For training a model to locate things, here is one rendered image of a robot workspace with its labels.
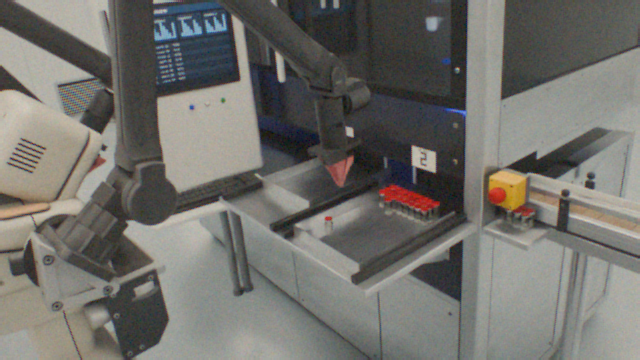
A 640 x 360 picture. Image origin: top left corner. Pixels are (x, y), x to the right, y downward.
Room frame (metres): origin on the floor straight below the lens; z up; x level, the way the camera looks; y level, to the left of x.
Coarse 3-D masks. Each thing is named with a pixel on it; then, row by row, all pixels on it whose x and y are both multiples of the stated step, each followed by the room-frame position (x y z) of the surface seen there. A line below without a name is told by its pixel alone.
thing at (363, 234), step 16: (368, 192) 1.29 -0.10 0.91; (336, 208) 1.22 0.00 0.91; (352, 208) 1.25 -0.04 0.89; (368, 208) 1.25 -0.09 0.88; (384, 208) 1.24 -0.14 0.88; (304, 224) 1.15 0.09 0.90; (320, 224) 1.18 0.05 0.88; (336, 224) 1.17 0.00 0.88; (352, 224) 1.17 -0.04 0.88; (368, 224) 1.16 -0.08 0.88; (384, 224) 1.15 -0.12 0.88; (400, 224) 1.14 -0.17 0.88; (416, 224) 1.14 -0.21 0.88; (432, 224) 1.08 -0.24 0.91; (304, 240) 1.09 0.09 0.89; (320, 240) 1.10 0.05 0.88; (336, 240) 1.09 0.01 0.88; (352, 240) 1.08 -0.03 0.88; (368, 240) 1.08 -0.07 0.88; (384, 240) 1.07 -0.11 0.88; (400, 240) 1.01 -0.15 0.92; (336, 256) 0.99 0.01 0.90; (352, 256) 1.01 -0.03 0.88; (368, 256) 1.00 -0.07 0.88; (384, 256) 0.97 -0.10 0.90; (352, 272) 0.95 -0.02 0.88
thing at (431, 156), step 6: (414, 150) 1.28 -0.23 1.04; (420, 150) 1.26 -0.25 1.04; (426, 150) 1.25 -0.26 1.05; (414, 156) 1.28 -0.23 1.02; (420, 156) 1.26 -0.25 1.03; (432, 156) 1.23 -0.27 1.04; (414, 162) 1.28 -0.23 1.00; (426, 162) 1.25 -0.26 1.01; (432, 162) 1.23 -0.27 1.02; (426, 168) 1.25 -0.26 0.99; (432, 168) 1.23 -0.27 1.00
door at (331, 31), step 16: (288, 0) 1.74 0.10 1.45; (304, 0) 1.67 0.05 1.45; (320, 0) 1.60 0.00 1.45; (288, 16) 1.75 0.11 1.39; (304, 16) 1.67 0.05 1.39; (320, 16) 1.60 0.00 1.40; (336, 16) 1.54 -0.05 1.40; (304, 32) 1.68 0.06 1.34; (320, 32) 1.61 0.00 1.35; (336, 32) 1.54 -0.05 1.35; (272, 48) 1.85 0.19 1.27; (336, 48) 1.55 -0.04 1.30; (272, 64) 1.86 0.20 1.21; (288, 64) 1.77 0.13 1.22
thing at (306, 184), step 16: (272, 176) 1.49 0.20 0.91; (288, 176) 1.53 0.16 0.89; (304, 176) 1.53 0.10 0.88; (320, 176) 1.51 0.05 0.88; (352, 176) 1.49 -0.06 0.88; (368, 176) 1.41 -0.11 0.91; (384, 176) 1.45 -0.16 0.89; (288, 192) 1.35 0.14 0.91; (304, 192) 1.40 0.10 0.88; (320, 192) 1.39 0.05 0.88; (336, 192) 1.33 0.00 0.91; (304, 208) 1.29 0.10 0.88
